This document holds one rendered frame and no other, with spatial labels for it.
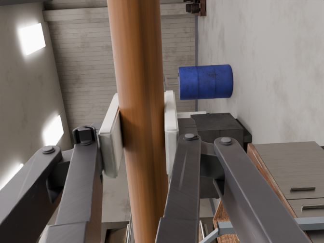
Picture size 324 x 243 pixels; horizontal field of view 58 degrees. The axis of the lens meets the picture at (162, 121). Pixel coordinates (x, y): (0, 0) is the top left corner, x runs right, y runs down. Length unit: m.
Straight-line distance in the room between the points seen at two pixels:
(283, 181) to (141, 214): 1.66
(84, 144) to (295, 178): 1.79
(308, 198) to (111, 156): 1.65
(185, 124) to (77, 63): 9.50
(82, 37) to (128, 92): 9.30
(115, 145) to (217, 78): 4.74
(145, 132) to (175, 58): 9.15
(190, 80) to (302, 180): 3.25
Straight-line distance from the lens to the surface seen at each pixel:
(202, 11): 7.62
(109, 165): 0.17
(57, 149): 0.16
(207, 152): 0.15
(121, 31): 0.17
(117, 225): 2.33
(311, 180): 1.92
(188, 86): 4.83
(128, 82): 0.18
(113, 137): 0.17
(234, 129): 3.98
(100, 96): 9.82
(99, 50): 9.43
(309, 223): 1.54
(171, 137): 0.16
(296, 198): 1.75
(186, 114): 7.19
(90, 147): 0.16
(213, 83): 4.88
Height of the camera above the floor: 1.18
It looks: level
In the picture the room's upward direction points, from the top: 93 degrees counter-clockwise
